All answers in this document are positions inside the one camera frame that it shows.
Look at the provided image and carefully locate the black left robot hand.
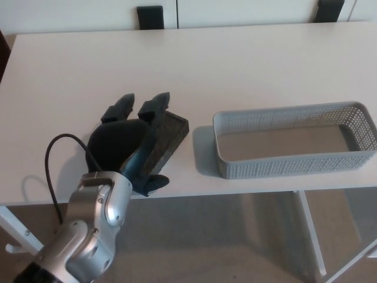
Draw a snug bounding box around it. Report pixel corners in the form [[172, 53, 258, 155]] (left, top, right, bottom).
[[86, 91, 171, 198]]

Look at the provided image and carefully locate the dark grey board eraser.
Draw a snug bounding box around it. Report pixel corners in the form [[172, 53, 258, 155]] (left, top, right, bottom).
[[141, 110, 190, 177]]

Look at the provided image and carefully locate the white cabinet front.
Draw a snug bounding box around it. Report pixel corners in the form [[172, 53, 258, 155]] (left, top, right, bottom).
[[0, 0, 377, 35]]

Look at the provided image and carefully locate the dark brown wooden furniture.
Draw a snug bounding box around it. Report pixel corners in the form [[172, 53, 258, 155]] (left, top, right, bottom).
[[0, 28, 12, 84]]

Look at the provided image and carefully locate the grey perforated plastic basket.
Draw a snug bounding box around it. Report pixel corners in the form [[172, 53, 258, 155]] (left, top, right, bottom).
[[212, 101, 377, 181]]

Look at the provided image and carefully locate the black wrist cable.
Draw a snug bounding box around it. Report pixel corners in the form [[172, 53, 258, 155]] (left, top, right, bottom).
[[44, 133, 100, 225]]

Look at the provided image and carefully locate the white metal desk leg frame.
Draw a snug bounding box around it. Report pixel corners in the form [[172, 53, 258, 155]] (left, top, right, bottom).
[[0, 204, 48, 261], [293, 190, 377, 283]]

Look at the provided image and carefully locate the black rectangular cabinet handle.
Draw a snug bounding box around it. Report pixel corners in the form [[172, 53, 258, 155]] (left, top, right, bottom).
[[136, 5, 164, 31], [316, 0, 346, 23]]

